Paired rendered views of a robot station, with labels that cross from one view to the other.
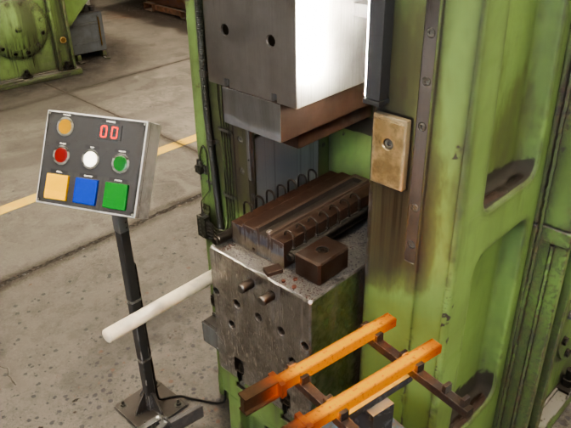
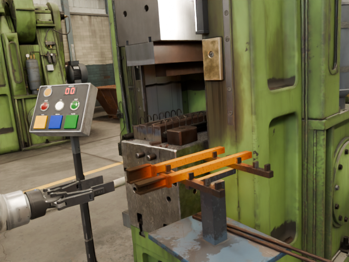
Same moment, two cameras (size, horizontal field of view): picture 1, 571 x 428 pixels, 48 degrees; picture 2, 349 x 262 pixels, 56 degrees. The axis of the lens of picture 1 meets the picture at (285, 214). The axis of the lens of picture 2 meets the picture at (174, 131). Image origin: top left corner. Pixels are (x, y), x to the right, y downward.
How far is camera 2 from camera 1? 63 cm
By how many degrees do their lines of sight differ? 19
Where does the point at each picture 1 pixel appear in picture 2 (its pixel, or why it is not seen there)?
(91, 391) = not seen: outside the picture
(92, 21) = not seen: hidden behind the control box
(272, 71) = (148, 24)
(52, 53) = not seen: hidden behind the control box
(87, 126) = (59, 90)
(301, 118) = (165, 53)
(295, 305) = (167, 156)
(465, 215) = (256, 83)
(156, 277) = (103, 215)
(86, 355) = (57, 252)
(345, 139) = (196, 96)
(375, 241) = (211, 119)
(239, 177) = (138, 112)
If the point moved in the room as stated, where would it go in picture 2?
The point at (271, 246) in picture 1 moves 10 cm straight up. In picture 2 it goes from (153, 131) to (152, 110)
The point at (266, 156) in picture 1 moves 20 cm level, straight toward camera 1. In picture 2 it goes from (152, 99) to (151, 103)
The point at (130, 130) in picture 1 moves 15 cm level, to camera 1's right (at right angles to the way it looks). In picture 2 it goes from (80, 88) to (108, 86)
